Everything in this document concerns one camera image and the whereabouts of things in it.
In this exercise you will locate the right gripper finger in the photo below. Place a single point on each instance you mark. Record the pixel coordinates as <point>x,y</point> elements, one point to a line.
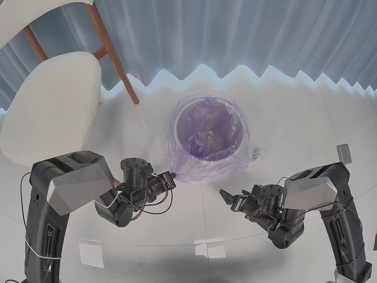
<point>227,197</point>
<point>247,193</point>

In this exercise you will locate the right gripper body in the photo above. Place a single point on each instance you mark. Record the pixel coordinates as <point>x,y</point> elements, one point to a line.
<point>246,204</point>

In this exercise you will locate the white trash bin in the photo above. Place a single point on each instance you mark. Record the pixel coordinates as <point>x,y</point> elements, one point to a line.
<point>182,122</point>

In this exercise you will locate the white cushioned wooden chair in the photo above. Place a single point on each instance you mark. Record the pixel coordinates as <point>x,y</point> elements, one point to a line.
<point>59,99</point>

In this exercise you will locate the pale blue curtain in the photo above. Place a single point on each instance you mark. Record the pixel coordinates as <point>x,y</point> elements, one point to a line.
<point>221,25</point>

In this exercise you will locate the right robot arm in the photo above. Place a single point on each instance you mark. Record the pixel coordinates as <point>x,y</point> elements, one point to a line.
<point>312,190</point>

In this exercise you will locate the white paper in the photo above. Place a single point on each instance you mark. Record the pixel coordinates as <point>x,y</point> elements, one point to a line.
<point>259,153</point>

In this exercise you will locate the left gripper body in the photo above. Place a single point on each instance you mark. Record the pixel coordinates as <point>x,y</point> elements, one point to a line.
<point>156,187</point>

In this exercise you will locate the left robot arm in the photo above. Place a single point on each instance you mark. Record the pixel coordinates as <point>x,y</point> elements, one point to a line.
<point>76,181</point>

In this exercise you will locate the purple plastic bag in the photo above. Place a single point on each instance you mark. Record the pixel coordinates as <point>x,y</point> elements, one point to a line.
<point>206,169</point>

